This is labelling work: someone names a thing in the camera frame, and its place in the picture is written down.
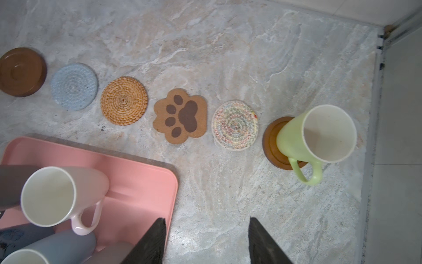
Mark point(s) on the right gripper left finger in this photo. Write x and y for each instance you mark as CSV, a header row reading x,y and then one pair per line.
x,y
150,248

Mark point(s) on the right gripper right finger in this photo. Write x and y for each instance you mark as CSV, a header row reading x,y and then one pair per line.
x,y
263,249

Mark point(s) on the dark wooden coaster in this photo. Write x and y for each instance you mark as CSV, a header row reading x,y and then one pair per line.
x,y
270,148
23,72

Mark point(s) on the white mug pink handle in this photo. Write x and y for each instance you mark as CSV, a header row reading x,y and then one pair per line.
x,y
53,195

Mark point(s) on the white multicolour woven coaster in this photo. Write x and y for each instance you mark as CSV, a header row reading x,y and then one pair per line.
x,y
235,125

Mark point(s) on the green mug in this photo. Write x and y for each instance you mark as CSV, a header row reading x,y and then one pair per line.
x,y
324,134

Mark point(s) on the cork paw coaster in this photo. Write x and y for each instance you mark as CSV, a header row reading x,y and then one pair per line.
x,y
181,116

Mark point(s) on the rattan woven coaster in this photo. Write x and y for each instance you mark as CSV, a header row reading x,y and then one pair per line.
x,y
124,101

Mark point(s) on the blue woven coaster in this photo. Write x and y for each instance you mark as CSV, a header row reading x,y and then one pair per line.
x,y
74,86

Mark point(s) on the pink silicone tray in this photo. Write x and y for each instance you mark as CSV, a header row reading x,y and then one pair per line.
x,y
139,192

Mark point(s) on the grey metal mug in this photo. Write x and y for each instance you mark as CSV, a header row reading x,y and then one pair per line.
x,y
13,178

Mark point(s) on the light blue handled mug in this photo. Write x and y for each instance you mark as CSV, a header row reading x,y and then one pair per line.
x,y
61,248

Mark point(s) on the blue handled mug left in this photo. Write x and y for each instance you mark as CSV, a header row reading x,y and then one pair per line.
x,y
17,237

